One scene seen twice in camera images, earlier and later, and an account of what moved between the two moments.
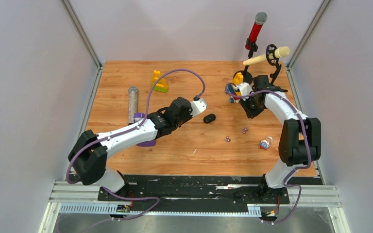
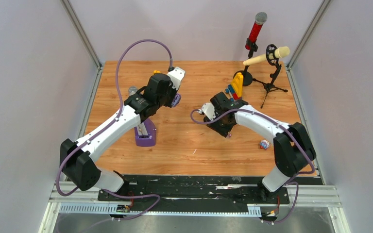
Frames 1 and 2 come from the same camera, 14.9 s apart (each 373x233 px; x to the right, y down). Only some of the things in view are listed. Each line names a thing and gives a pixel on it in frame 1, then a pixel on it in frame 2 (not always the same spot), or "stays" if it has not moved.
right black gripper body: (253, 108) → (222, 127)
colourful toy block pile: (233, 90) stays
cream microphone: (279, 53) stays
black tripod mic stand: (272, 55) stays
